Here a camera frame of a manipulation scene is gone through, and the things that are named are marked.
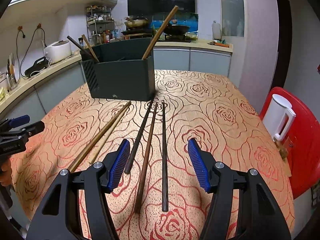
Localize reddish brown chopstick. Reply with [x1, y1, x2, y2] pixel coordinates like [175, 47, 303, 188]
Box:
[134, 103, 158, 214]

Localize dark brown chopstick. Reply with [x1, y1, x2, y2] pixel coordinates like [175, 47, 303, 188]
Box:
[124, 99, 153, 174]

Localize black long chopstick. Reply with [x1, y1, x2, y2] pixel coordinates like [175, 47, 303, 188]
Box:
[162, 101, 169, 212]

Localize light brown wooden chopstick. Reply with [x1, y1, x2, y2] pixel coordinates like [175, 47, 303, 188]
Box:
[142, 5, 179, 60]

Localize pale bamboo chopstick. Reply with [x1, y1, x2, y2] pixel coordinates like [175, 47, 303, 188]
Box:
[89, 101, 131, 164]

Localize lower kitchen cabinets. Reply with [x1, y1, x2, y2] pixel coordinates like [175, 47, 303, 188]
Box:
[1, 46, 232, 122]

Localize left hand holding gripper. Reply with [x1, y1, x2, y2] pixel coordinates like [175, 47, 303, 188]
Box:
[0, 159, 12, 186]

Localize countertop utensil jar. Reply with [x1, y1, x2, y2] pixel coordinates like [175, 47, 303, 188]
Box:
[6, 53, 17, 90]

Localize black small appliance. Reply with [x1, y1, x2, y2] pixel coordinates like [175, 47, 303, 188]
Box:
[24, 56, 49, 78]

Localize rose patterned tablecloth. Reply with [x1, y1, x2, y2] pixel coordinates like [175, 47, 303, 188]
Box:
[11, 70, 295, 239]

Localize white rice cooker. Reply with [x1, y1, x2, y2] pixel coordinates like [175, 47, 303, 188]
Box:
[44, 40, 72, 63]

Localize red plastic chair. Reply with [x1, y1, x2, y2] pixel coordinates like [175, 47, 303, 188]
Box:
[259, 87, 319, 199]

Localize brown chopstick in holder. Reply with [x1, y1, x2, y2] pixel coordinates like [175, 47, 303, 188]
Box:
[81, 34, 99, 63]

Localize white electric kettle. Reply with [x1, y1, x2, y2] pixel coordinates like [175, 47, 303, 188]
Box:
[263, 94, 296, 141]

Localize dark green utensil holder box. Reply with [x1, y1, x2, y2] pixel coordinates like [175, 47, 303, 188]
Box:
[80, 37, 156, 101]

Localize metal spice rack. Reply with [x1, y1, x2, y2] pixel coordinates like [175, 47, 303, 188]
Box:
[86, 5, 116, 46]

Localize clay pot with lid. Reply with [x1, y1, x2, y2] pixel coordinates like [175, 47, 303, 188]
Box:
[125, 17, 149, 29]

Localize black gas stove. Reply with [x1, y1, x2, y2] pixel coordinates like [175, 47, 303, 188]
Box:
[123, 33, 192, 43]

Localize black wok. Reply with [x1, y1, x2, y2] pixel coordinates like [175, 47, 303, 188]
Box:
[163, 24, 190, 36]

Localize orange cloth on counter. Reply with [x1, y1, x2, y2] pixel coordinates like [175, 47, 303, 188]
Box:
[213, 41, 229, 48]

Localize white plastic bottle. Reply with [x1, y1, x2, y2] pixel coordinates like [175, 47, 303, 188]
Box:
[212, 21, 221, 40]

